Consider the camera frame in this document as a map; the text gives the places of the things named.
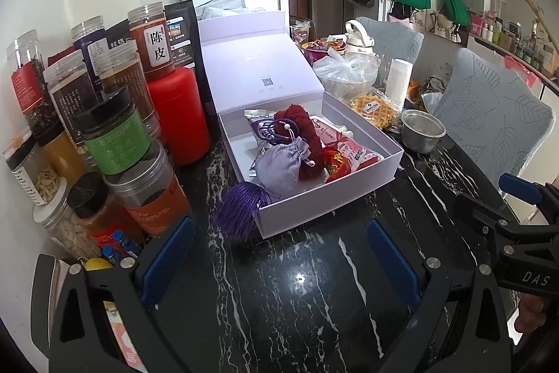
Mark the purple and white packet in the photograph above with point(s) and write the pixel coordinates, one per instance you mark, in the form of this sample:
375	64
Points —
255	121

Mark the cream water bottle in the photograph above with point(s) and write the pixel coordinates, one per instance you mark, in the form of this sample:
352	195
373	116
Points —
358	43

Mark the clear snack bag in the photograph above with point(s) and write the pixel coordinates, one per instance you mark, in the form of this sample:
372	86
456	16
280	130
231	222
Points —
301	34

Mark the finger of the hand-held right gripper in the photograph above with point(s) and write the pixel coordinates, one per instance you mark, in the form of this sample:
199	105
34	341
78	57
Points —
480	213
519	187

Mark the orange label clear jar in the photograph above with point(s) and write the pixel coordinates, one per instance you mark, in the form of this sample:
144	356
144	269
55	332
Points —
148	198

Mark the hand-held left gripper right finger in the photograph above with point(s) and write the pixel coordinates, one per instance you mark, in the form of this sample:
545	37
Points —
391	263

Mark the row of bottles on shelf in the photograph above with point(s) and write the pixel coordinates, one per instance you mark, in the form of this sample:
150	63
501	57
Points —
515	41

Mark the dark purple jar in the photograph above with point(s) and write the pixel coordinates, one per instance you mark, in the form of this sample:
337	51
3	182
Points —
89	45

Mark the person's right hand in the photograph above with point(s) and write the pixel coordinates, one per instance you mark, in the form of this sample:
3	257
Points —
533	316

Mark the pink snack packet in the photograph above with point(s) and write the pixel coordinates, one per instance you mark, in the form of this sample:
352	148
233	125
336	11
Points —
345	148

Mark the yellow spice jar black lid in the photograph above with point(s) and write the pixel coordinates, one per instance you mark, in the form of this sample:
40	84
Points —
61	154

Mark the white gift box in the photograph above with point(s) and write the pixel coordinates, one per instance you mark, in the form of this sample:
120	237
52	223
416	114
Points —
262	49

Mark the metal bowl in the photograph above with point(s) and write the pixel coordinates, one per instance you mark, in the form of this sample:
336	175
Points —
419	137

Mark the red label tea jar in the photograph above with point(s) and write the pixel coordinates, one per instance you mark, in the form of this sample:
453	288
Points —
30	93

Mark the black stand-up pouch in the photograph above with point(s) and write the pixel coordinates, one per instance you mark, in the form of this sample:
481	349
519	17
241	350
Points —
183	36

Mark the green label black-lid jar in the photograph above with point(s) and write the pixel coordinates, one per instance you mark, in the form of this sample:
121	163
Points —
113	141

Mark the dark label clear jar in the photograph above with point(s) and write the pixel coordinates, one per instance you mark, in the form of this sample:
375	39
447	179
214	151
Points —
70	102

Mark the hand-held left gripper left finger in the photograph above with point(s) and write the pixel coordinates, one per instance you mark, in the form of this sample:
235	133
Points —
168	263

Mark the bag of yellow waffles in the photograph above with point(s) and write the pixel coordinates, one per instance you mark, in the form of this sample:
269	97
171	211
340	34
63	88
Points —
371	106

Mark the blue capped tubes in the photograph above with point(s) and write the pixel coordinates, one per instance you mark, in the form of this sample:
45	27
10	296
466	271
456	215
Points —
120	242

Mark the clear jar of seeds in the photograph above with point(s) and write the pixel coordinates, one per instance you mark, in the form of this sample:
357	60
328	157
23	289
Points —
65	229

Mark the brown filled clear jar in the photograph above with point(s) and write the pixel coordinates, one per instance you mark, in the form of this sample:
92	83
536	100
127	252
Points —
122	80

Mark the purple instant noodle bowl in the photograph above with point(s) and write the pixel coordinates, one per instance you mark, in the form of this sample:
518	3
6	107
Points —
316	54

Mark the clear plastic bag over bowl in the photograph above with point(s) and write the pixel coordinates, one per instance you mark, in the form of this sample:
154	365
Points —
345	76

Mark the brown jar with white label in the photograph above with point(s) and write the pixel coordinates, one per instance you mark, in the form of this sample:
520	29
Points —
144	49

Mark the lavender sachet with purple tassel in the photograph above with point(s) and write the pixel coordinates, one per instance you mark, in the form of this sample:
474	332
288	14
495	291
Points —
279	167

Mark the small black-lid spice shaker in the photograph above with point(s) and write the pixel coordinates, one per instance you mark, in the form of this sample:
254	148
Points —
94	215

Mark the grey leaf-pattern chair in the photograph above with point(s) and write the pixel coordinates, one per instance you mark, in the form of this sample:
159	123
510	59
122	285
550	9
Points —
397	41
489	115

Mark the red snack packet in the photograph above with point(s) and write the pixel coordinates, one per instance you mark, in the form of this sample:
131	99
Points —
340	167

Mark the dark red fuzzy sock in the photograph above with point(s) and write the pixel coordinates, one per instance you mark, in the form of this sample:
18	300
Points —
305	128

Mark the red canister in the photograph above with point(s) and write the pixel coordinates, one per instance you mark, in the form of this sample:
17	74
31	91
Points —
179	115

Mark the white label seed jar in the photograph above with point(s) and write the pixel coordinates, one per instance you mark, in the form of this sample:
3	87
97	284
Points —
39	180

